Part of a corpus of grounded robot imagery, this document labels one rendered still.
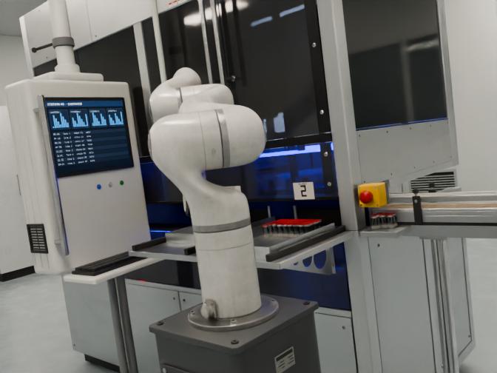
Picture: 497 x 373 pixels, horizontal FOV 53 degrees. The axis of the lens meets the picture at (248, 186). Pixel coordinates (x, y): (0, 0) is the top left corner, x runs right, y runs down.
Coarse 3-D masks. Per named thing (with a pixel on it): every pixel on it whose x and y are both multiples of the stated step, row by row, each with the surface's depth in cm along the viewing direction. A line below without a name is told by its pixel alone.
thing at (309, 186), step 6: (294, 186) 177; (306, 186) 173; (312, 186) 172; (294, 192) 177; (300, 192) 175; (306, 192) 174; (312, 192) 172; (294, 198) 177; (300, 198) 176; (306, 198) 174; (312, 198) 172
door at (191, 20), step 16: (192, 0) 198; (208, 0) 192; (160, 16) 211; (176, 16) 205; (192, 16) 199; (208, 16) 193; (144, 32) 220; (160, 32) 213; (176, 32) 206; (192, 32) 200; (208, 32) 195; (176, 48) 208; (192, 48) 202; (176, 64) 209; (192, 64) 203; (224, 64) 192; (160, 80) 217; (208, 80) 198
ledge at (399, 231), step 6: (396, 228) 160; (402, 228) 159; (408, 228) 160; (360, 234) 162; (366, 234) 161; (372, 234) 159; (378, 234) 158; (384, 234) 157; (390, 234) 155; (396, 234) 154; (402, 234) 157
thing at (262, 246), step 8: (328, 224) 162; (256, 232) 174; (312, 232) 155; (320, 232) 158; (256, 240) 169; (264, 240) 167; (272, 240) 165; (280, 240) 163; (288, 240) 146; (296, 240) 148; (256, 248) 142; (264, 248) 140; (272, 248) 140; (280, 248) 143; (256, 256) 143; (264, 256) 141
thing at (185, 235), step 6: (258, 222) 188; (264, 222) 190; (270, 222) 193; (186, 228) 195; (192, 228) 197; (168, 234) 186; (174, 234) 184; (180, 234) 181; (186, 234) 179; (192, 234) 177; (168, 240) 187; (174, 240) 184; (180, 240) 182; (186, 240) 180; (192, 240) 178
